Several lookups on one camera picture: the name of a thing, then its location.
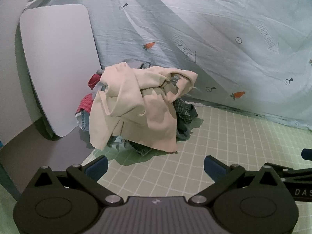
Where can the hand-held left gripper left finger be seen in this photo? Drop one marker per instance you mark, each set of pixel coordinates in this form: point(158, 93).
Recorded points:
point(98, 167)

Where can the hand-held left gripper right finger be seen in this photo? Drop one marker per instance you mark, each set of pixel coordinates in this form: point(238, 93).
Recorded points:
point(214, 168)

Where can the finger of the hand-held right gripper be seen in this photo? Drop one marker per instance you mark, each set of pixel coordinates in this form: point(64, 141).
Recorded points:
point(298, 172)
point(307, 154)

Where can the blue denim garment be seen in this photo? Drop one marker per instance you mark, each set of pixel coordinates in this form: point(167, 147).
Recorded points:
point(84, 123)

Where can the dark plaid garment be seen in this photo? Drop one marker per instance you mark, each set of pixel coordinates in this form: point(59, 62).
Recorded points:
point(185, 117)

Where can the beige long-sleeved garment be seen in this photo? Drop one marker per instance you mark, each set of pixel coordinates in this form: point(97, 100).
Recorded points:
point(136, 112)

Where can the white rounded board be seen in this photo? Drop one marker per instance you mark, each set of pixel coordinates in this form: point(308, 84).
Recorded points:
point(58, 65)

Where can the carrot print pale blue sheet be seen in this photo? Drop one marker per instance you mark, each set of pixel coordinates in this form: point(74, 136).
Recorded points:
point(195, 41)

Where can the light blue patterned garment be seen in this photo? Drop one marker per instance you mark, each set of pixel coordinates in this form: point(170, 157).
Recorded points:
point(131, 147)

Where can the red checked garment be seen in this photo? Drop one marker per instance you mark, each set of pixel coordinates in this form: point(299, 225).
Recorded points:
point(85, 102)

